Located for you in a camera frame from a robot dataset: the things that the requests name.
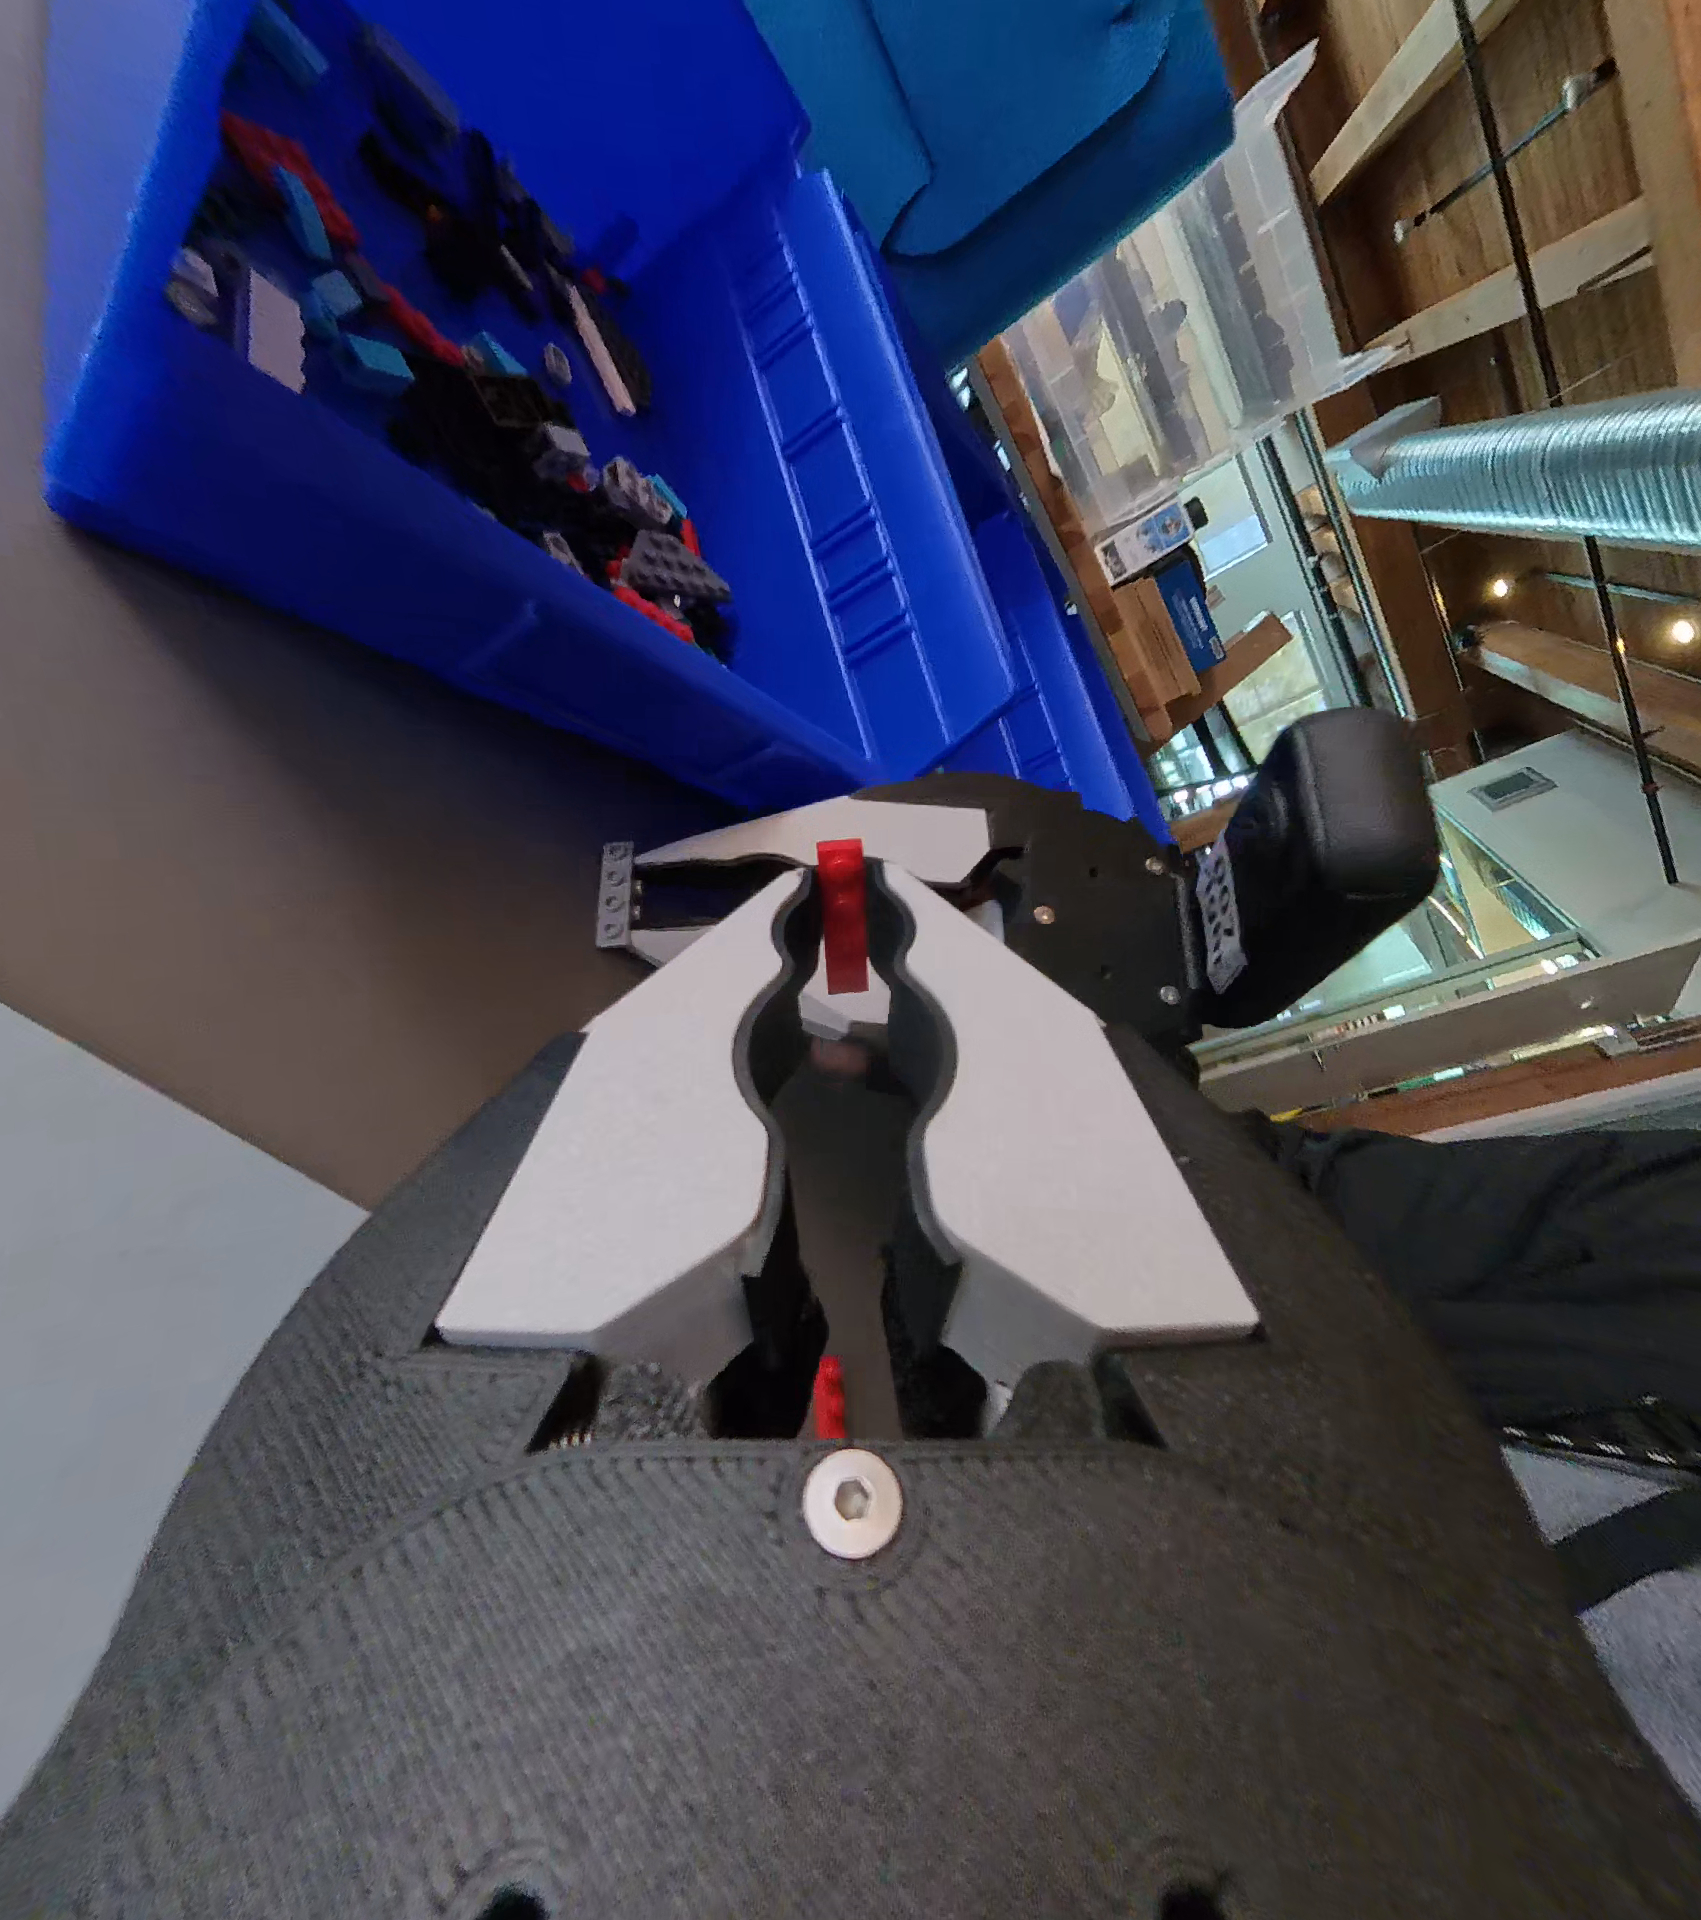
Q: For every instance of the wooden workbench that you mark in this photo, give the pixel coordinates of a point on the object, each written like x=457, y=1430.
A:
x=1166, y=690

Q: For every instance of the open instruction booklet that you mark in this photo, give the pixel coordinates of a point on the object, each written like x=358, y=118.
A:
x=40, y=1274

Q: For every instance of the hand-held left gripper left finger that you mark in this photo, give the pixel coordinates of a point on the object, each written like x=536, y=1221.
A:
x=612, y=1200

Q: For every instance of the blue cardboard box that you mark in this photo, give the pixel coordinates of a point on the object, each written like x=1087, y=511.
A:
x=1191, y=622

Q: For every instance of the person's right forearm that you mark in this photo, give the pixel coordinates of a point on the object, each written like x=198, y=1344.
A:
x=1539, y=1274

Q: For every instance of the pile of toy bricks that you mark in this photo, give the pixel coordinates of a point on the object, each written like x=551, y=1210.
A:
x=491, y=404

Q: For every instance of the blue plastic bin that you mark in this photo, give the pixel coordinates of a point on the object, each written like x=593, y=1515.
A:
x=342, y=524
x=1045, y=705

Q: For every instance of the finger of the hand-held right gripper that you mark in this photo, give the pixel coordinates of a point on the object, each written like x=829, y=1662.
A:
x=762, y=836
x=671, y=949

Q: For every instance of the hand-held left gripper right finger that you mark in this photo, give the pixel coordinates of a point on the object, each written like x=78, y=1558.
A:
x=1076, y=1200

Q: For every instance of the light blue felt bag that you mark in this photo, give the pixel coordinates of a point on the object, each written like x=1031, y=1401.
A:
x=1015, y=151

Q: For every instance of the grey bracket toy brick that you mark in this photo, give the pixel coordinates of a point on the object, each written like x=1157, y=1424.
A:
x=617, y=900

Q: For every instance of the silver ventilation duct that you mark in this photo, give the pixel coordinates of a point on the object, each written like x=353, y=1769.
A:
x=1616, y=464

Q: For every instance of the clear plastic storage container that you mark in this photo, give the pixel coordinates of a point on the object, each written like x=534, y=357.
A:
x=1181, y=331

